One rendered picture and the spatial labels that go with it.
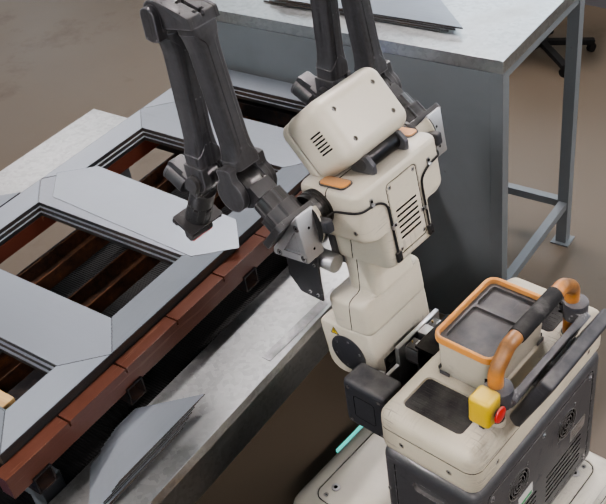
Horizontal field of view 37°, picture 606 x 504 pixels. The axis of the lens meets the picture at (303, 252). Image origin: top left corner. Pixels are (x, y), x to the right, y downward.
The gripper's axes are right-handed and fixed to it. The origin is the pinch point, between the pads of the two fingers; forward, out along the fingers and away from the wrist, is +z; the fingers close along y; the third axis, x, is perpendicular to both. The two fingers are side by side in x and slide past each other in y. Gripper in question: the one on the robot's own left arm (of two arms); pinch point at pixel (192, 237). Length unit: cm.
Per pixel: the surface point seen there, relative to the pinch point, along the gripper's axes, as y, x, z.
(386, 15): -105, -23, 3
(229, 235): -17.3, -1.1, 16.9
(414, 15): -109, -16, -1
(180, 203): -20.4, -21.4, 27.3
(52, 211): 1, -49, 43
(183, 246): -7.3, -7.6, 20.2
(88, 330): 27.8, -3.8, 18.3
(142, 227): -6.9, -22.1, 27.6
